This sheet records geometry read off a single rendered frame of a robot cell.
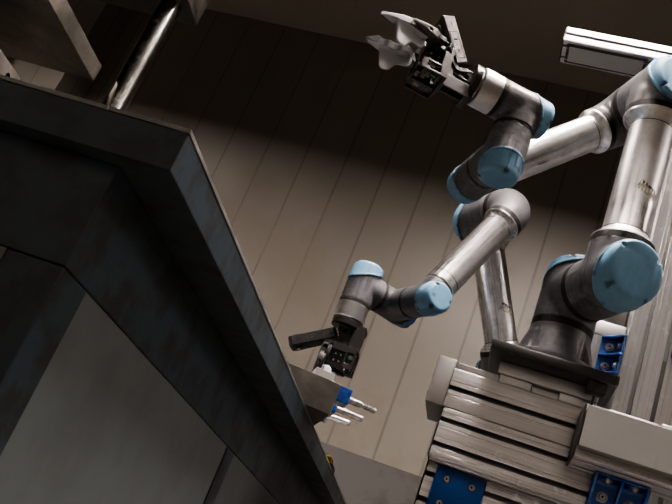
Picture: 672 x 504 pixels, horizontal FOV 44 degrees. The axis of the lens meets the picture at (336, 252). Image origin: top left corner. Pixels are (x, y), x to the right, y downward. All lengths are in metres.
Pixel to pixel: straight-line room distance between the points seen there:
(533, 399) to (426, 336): 2.10
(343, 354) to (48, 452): 1.22
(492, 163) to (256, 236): 2.51
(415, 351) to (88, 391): 2.89
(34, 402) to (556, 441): 1.02
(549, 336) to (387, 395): 2.01
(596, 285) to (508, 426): 0.29
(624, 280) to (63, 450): 1.02
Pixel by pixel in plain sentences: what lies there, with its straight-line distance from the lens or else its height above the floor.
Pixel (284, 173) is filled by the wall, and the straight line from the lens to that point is 4.03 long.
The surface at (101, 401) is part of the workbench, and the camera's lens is 0.78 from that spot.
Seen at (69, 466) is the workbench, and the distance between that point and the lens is 0.78.
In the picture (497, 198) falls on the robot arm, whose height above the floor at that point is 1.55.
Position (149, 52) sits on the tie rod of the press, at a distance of 2.32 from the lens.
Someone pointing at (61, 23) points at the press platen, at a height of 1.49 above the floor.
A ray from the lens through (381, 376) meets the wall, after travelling 3.54.
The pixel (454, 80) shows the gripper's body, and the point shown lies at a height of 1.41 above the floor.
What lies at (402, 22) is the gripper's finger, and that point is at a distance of 1.51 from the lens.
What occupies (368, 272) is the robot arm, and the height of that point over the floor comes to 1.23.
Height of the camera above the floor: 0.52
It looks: 22 degrees up
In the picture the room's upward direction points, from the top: 22 degrees clockwise
